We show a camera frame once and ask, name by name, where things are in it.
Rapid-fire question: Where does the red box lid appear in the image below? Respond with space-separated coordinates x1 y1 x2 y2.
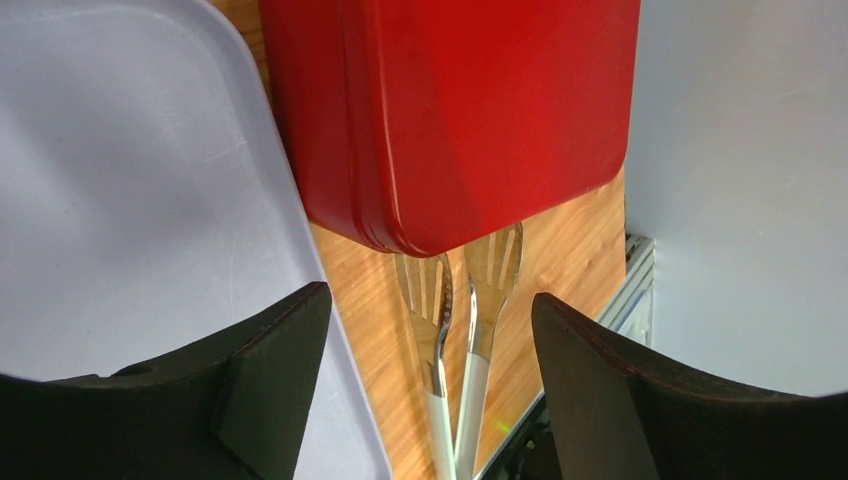
343 1 640 257

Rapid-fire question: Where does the lavender tray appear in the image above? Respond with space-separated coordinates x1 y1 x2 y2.
1 1 392 479

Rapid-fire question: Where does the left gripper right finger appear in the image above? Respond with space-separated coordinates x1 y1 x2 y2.
531 293 847 479

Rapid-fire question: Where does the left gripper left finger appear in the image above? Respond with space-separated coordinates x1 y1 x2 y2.
1 282 332 479

